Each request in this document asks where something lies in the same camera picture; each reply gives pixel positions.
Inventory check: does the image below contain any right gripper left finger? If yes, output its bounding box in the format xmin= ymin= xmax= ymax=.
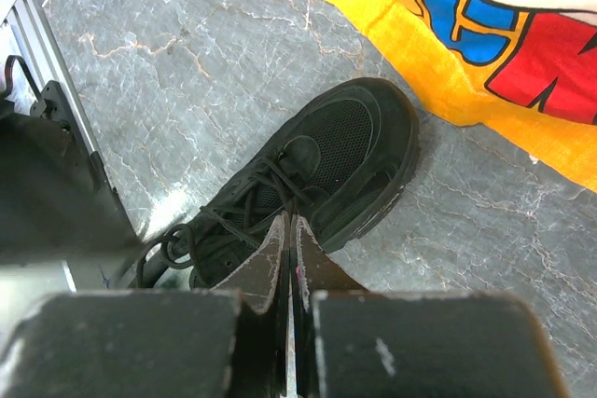
xmin=209 ymin=213 xmax=289 ymax=397

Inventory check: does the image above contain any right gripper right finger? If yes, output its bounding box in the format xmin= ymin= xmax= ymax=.
xmin=290 ymin=214 xmax=365 ymax=397

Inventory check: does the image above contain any black shoelace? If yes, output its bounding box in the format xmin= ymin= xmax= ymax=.
xmin=131 ymin=151 xmax=311 ymax=289

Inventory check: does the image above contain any black shoe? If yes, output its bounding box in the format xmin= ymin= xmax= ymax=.
xmin=134 ymin=76 xmax=421 ymax=290

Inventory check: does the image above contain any orange Mickey Mouse pillow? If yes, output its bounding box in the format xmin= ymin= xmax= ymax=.
xmin=327 ymin=0 xmax=596 ymax=189

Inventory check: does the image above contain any left aluminium frame post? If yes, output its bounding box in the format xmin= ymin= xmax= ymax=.
xmin=0 ymin=0 xmax=141 ymax=236

